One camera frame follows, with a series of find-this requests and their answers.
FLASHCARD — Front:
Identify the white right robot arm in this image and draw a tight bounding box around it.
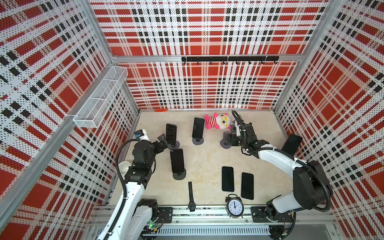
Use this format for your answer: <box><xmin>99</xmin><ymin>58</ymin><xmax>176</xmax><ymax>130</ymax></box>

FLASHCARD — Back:
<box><xmin>221</xmin><ymin>124</ymin><xmax>333</xmax><ymax>222</ymax></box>

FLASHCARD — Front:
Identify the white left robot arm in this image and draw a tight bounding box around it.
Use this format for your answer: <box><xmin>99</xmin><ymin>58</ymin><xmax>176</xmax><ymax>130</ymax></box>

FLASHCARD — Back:
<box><xmin>97</xmin><ymin>129</ymin><xmax>168</xmax><ymax>240</ymax></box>

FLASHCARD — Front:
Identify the grey phone stand centre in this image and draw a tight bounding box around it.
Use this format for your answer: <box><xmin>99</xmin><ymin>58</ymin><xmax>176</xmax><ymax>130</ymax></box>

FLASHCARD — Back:
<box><xmin>220</xmin><ymin>140</ymin><xmax>232</xmax><ymax>149</ymax></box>

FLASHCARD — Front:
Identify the grey phone stand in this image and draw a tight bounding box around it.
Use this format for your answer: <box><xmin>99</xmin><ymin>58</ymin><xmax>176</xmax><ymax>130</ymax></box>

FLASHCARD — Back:
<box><xmin>173</xmin><ymin>169</ymin><xmax>187</xmax><ymax>181</ymax></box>
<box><xmin>168</xmin><ymin>141</ymin><xmax>180</xmax><ymax>150</ymax></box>
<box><xmin>192</xmin><ymin>138</ymin><xmax>204</xmax><ymax>146</ymax></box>
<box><xmin>220</xmin><ymin>140</ymin><xmax>232</xmax><ymax>149</ymax></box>

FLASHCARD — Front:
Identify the black phone purple case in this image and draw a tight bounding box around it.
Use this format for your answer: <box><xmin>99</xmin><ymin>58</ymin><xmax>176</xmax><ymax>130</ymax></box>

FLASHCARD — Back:
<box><xmin>170</xmin><ymin>149</ymin><xmax>185</xmax><ymax>174</ymax></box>

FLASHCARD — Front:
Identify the grey phone stand back left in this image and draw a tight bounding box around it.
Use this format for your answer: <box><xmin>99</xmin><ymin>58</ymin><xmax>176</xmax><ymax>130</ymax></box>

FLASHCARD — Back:
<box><xmin>168</xmin><ymin>141</ymin><xmax>180</xmax><ymax>150</ymax></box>

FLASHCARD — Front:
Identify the grey phone stand front left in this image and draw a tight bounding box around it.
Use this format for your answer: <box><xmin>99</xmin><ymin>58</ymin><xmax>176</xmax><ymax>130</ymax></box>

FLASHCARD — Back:
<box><xmin>173</xmin><ymin>169</ymin><xmax>187</xmax><ymax>181</ymax></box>

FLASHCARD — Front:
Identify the grey phone stand middle back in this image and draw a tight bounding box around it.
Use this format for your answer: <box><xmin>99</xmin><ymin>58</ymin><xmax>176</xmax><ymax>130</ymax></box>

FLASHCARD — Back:
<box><xmin>192</xmin><ymin>138</ymin><xmax>204</xmax><ymax>146</ymax></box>

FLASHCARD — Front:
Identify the white cup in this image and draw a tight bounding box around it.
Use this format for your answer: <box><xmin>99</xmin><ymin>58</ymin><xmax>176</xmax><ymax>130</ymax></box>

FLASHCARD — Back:
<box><xmin>118</xmin><ymin>161</ymin><xmax>131</xmax><ymax>179</ymax></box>

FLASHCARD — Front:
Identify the pink striped plush toy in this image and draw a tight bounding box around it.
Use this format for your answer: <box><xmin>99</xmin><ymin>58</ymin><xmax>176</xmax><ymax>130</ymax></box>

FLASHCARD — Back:
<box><xmin>204</xmin><ymin>113</ymin><xmax>232</xmax><ymax>130</ymax></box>

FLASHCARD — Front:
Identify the black wrist watch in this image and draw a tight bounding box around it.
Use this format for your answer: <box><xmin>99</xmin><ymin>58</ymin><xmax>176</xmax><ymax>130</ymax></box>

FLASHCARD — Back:
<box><xmin>188</xmin><ymin>182</ymin><xmax>196</xmax><ymax>212</ymax></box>

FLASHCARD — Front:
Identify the black alarm clock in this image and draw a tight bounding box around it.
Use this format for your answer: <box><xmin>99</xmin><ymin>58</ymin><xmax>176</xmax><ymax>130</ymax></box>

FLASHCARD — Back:
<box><xmin>225</xmin><ymin>194</ymin><xmax>245</xmax><ymax>219</ymax></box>

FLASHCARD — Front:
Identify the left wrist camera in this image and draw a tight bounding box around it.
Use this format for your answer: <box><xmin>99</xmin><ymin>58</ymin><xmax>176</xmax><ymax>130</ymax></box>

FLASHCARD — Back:
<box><xmin>134</xmin><ymin>129</ymin><xmax>150</xmax><ymax>141</ymax></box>

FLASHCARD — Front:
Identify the black wall hook rail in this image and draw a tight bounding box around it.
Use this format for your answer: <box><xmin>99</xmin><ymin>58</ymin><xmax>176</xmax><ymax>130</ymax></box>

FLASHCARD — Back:
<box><xmin>181</xmin><ymin>56</ymin><xmax>280</xmax><ymax>63</ymax></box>

